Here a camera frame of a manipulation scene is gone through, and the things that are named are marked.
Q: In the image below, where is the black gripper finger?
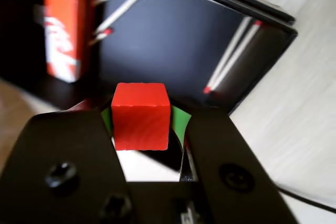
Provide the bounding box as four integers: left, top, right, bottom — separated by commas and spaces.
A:
170, 104, 300, 224
0, 95, 138, 224

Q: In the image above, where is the orange white matchbox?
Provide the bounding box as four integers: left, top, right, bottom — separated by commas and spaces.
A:
34, 0, 99, 83

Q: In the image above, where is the black power cable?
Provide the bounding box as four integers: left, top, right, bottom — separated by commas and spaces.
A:
275, 185, 336, 214

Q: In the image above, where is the red wooden cube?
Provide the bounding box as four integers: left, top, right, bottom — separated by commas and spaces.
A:
111, 82, 171, 152

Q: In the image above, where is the black cardboard box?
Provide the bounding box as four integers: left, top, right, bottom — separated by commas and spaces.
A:
0, 0, 296, 180

